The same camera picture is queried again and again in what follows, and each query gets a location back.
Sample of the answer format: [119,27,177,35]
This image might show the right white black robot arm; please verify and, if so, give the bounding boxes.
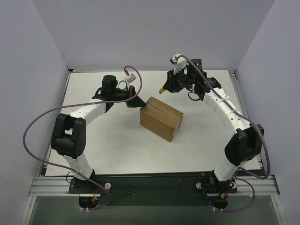
[159,53,263,182]

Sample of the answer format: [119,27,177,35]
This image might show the brown cardboard express box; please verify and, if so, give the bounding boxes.
[140,97,184,142]

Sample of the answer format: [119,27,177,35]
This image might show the left side aluminium rail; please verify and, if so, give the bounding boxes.
[41,69,72,176]

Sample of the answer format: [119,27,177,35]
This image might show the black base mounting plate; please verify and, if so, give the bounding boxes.
[68,172,237,208]

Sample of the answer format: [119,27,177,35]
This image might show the yellow utility knife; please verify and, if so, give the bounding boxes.
[159,88,165,94]

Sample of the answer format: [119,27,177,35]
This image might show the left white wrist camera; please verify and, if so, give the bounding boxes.
[124,74,136,84]

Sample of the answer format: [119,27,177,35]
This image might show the front aluminium rail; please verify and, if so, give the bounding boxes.
[29,176,279,197]

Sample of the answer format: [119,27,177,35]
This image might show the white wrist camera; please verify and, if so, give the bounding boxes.
[124,74,136,84]
[170,53,189,75]

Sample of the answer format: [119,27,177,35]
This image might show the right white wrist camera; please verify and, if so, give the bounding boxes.
[170,53,189,75]

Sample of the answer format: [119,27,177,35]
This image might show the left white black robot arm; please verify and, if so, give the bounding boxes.
[51,74,146,193]

